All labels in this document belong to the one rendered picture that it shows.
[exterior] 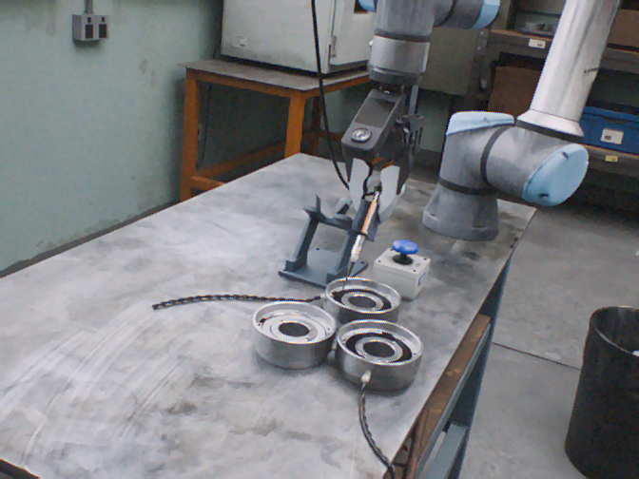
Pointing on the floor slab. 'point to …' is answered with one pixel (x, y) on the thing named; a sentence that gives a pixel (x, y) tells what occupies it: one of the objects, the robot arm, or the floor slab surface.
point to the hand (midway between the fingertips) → (370, 213)
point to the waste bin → (608, 397)
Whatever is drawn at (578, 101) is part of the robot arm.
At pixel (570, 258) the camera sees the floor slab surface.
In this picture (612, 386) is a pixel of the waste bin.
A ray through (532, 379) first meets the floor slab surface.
